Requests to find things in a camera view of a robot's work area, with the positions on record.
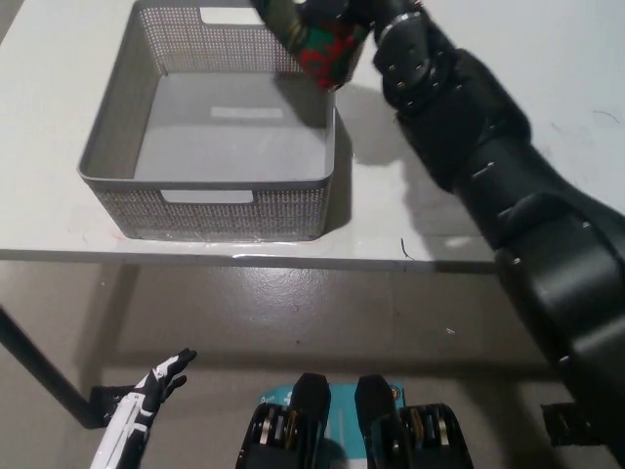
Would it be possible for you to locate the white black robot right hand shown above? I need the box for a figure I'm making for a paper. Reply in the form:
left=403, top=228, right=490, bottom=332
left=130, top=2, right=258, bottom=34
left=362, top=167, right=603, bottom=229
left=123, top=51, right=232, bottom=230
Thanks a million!
left=292, top=0, right=392, bottom=29

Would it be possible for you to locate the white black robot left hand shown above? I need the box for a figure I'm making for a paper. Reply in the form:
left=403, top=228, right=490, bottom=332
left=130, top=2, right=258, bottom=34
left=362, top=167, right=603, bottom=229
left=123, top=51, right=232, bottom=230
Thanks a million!
left=92, top=347, right=198, bottom=469

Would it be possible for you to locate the red green coffee bean bag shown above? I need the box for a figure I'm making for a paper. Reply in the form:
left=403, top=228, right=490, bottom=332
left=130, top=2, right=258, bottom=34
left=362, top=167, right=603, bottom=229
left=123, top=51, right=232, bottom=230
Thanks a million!
left=249, top=0, right=368, bottom=93

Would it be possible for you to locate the black metal table leg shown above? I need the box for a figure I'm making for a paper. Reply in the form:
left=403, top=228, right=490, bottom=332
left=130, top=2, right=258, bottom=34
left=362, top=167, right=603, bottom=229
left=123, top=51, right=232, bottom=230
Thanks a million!
left=0, top=305, right=106, bottom=430

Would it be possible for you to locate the black ribbed robot left body block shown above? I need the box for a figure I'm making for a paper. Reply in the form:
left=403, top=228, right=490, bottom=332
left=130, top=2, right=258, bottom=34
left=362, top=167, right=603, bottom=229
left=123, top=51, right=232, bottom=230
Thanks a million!
left=235, top=372, right=333, bottom=469

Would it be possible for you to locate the black ribbed robot body block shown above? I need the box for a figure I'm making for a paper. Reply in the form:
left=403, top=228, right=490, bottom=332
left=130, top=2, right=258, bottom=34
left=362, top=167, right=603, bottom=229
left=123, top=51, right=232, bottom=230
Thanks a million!
left=354, top=373, right=476, bottom=469
left=235, top=372, right=333, bottom=469

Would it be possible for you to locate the grey perforated plastic basket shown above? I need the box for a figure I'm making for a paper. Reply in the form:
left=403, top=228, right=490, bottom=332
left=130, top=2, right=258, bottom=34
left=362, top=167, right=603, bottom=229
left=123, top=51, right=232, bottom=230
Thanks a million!
left=75, top=0, right=339, bottom=241

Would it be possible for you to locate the black ribbed robot right body block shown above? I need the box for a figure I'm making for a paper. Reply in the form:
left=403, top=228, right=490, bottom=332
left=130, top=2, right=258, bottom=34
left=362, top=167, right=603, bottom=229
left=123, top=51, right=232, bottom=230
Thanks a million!
left=354, top=373, right=476, bottom=469

